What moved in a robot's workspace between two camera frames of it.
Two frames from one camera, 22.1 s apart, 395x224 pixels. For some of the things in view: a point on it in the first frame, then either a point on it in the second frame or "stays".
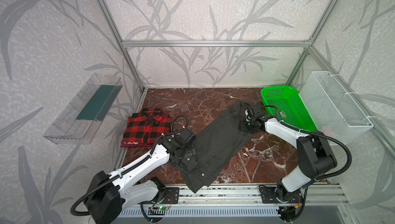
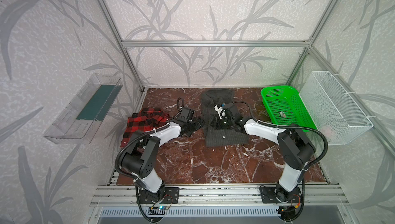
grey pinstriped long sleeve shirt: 217,143 -> 210,99
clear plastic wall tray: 80,120 stays
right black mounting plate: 273,194 stays
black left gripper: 187,155 -> 196,123
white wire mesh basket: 329,110 stays
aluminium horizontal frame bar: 211,44 stays
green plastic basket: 285,103 stays
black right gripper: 247,124 -> 222,123
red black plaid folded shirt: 144,128 stays
